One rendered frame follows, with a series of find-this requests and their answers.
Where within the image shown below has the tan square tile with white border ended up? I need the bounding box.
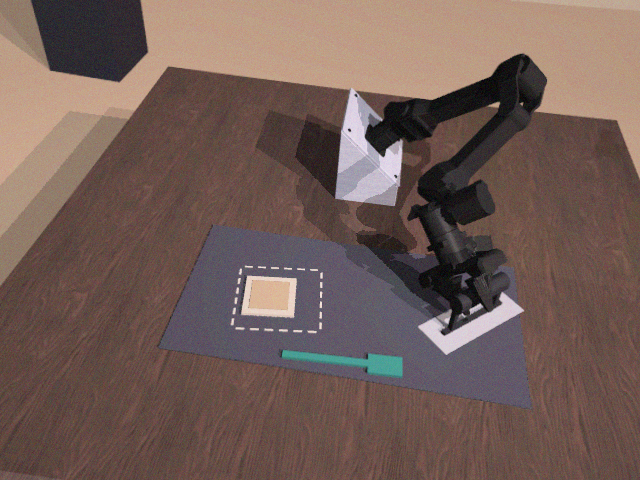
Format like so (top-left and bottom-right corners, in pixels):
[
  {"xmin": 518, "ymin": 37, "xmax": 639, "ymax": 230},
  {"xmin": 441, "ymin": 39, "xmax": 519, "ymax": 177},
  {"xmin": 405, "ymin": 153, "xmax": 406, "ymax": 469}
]
[{"xmin": 241, "ymin": 276, "xmax": 297, "ymax": 318}]

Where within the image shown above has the teal flat trowel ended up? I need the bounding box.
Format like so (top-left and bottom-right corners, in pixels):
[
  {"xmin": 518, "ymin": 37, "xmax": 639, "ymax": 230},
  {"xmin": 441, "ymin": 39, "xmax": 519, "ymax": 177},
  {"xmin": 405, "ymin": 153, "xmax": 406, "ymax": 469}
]
[{"xmin": 282, "ymin": 350, "xmax": 402, "ymax": 378}]

